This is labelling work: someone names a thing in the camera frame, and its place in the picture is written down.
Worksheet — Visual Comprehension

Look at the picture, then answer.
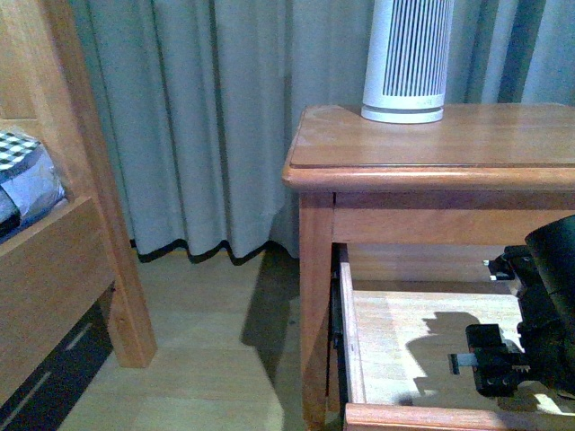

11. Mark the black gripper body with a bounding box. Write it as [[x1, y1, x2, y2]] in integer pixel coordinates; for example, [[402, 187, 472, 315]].
[[447, 244, 575, 399]]

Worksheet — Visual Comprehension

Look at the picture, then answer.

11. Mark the wooden drawer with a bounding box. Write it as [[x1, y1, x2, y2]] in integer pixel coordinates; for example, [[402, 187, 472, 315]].
[[335, 245, 574, 430]]

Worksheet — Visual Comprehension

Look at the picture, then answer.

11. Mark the wooden nightstand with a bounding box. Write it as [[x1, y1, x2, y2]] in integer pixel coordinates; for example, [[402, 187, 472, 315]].
[[282, 103, 574, 430]]

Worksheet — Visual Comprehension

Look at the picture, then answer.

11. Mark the white cylindrical air purifier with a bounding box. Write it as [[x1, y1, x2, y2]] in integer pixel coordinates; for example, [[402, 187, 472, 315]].
[[361, 0, 455, 124]]

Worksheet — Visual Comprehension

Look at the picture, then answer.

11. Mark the grey curtain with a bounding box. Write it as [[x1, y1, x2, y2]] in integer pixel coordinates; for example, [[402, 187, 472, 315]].
[[66, 0, 575, 266]]

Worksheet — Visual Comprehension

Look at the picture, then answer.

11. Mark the checkered bedding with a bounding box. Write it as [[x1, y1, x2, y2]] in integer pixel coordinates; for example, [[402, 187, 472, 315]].
[[1, 130, 66, 242]]

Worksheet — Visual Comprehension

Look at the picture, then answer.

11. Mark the wooden bed frame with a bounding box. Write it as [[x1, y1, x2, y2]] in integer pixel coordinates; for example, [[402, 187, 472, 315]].
[[1, 1, 156, 400]]

